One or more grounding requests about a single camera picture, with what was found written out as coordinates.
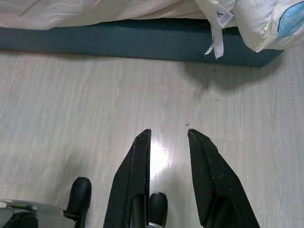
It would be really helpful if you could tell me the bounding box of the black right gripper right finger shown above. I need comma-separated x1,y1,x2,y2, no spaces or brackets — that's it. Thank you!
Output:
188,128,261,228

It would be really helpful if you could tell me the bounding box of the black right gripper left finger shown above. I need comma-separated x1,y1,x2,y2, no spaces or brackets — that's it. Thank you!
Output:
102,129,152,228

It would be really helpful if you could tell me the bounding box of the cream sheeted mattress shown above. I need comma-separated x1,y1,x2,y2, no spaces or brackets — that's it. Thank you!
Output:
0,0,213,31

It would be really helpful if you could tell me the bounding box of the cream cartoon print blanket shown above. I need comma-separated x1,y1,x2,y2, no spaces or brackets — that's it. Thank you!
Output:
193,0,304,59

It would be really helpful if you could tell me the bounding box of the teal bed frame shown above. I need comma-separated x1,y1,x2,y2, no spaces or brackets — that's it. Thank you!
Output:
0,18,285,68

